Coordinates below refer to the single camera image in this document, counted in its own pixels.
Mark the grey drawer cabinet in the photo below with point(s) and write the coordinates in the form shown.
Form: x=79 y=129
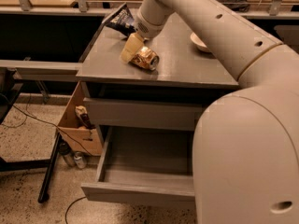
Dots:
x=184 y=74

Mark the crushed orange soda can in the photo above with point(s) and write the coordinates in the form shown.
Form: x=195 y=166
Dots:
x=146 y=58

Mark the dark bottle on floor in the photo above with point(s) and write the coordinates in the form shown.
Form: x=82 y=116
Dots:
x=66 y=152

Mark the open grey middle drawer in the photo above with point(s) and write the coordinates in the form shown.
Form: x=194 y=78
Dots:
x=146 y=167

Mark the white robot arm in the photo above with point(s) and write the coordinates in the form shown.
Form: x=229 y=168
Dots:
x=245 y=152

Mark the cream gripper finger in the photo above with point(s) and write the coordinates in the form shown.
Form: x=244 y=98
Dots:
x=133 y=45

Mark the snack bag in box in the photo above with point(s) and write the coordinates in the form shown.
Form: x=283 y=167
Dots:
x=82 y=114

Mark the closed grey top drawer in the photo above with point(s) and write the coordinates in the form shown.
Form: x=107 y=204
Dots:
x=141 y=114

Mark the white paper bowl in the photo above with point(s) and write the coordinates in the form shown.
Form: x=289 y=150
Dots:
x=199 y=43

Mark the silver can on floor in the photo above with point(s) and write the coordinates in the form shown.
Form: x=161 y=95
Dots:
x=80 y=160

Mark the cardboard box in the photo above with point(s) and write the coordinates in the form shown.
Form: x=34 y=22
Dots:
x=74 y=133

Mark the blue chip bag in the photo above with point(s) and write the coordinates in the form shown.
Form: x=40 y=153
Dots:
x=120 y=20

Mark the black table leg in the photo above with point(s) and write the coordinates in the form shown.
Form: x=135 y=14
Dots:
x=48 y=164

